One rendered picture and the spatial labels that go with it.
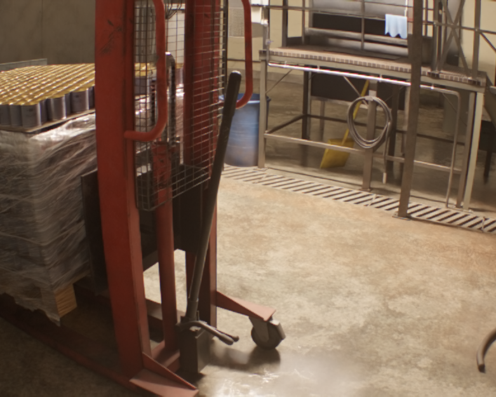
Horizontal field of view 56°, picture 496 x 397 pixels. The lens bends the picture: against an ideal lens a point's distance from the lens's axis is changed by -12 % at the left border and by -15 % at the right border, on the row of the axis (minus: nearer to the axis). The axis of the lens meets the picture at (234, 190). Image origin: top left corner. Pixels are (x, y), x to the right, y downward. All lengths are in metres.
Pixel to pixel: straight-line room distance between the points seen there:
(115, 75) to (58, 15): 3.96
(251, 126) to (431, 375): 3.09
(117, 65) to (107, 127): 0.21
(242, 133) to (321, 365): 2.86
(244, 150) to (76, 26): 2.13
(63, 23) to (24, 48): 0.75
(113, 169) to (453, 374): 1.74
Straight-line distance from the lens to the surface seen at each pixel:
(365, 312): 2.80
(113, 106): 1.63
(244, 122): 4.75
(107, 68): 1.63
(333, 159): 4.90
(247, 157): 4.85
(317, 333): 2.60
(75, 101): 1.84
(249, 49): 1.95
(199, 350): 2.17
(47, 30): 5.68
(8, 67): 3.88
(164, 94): 1.51
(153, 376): 2.00
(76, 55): 5.35
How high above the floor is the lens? 1.51
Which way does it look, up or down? 21 degrees down
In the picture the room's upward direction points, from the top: 1 degrees clockwise
